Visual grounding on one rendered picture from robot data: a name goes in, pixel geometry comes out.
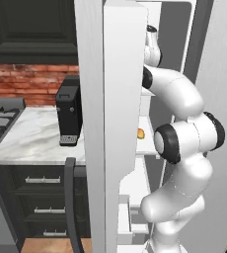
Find orange mango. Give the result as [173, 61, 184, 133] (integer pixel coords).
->
[137, 127, 146, 140]

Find white freezer door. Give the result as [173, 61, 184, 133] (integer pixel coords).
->
[73, 0, 150, 253]

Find white freezer rack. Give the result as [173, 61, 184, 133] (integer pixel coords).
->
[135, 115, 162, 160]

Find grey fridge freezer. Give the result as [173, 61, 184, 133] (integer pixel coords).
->
[118, 0, 227, 253]

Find black coffee machine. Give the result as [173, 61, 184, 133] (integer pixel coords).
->
[55, 75, 84, 148]

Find black drawer front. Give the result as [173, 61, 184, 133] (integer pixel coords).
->
[10, 165, 88, 196]
[29, 220, 92, 239]
[19, 194, 91, 222]

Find dark curved door handle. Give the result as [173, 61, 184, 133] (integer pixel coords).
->
[63, 156, 86, 253]

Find silver drawer handle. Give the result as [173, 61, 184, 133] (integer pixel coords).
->
[25, 176, 62, 185]
[34, 206, 67, 214]
[42, 229, 68, 238]

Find black wall cupboard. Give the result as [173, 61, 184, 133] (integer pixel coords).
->
[0, 0, 79, 65]

